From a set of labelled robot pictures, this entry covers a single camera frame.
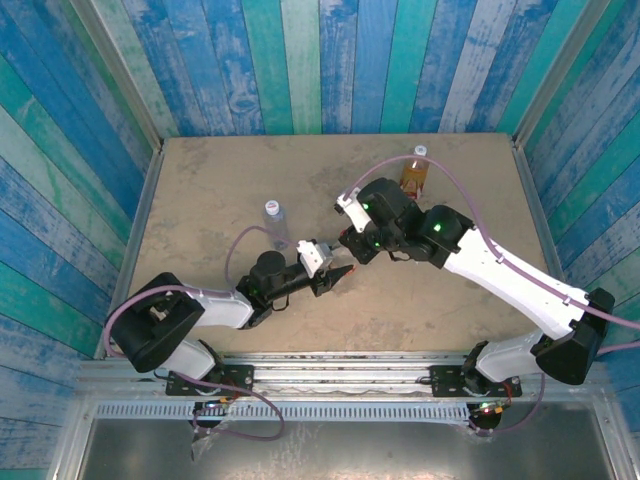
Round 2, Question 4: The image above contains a clear blue-tinted plastic bottle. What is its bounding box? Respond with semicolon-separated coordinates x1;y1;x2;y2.
262;199;291;251

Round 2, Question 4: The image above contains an amber bottle red gold label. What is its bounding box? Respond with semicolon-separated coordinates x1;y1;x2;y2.
399;144;431;199

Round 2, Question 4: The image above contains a circuit board with lights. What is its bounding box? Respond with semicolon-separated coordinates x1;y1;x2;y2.
469;399;511;416
192;397;241;416

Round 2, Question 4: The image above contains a steel sheet tray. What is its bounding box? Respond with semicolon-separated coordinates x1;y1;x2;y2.
74;417;616;480

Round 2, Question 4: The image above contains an aluminium front mounting rail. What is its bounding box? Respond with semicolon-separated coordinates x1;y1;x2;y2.
77;352;611;401

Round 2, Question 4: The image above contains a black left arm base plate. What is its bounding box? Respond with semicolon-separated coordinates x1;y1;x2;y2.
165;363;255;397

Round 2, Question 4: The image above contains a grey slotted cable duct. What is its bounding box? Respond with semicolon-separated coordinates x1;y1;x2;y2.
94;402;471;421

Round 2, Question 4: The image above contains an aluminium table side rail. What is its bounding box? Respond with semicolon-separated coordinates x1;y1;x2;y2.
94;147;166;359
512;144;591;361

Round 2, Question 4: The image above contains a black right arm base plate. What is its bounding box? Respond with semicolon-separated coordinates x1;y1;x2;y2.
428;364;524;399

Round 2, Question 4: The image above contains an aluminium corner post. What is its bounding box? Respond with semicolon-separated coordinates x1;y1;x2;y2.
69;0;164;151
512;0;611;149

